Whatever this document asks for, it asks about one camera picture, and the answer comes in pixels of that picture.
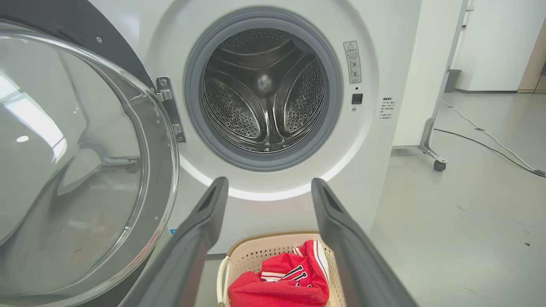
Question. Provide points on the black glass washer door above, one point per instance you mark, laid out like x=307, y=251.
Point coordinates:
x=76, y=149

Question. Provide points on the white partition panel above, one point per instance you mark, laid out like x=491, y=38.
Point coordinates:
x=426, y=64

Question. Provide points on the grey warning sticker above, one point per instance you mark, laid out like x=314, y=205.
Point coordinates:
x=352, y=62

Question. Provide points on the cream perforated laundry basket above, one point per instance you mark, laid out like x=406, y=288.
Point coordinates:
x=245, y=256

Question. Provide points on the white front-load washing machine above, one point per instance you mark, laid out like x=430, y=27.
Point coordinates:
x=375, y=170

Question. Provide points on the grey caster stand leg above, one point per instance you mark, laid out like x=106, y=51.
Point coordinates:
x=428, y=136

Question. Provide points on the printed text notice sticker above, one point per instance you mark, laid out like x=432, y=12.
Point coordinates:
x=387, y=108

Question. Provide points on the red jersey striped trim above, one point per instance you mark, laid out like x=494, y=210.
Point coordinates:
x=307, y=256

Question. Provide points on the red jersey white lettering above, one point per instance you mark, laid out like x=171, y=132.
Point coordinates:
x=256, y=294

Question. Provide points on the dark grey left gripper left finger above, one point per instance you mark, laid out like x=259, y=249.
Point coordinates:
x=187, y=256

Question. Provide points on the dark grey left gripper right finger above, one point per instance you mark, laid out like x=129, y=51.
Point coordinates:
x=354, y=256

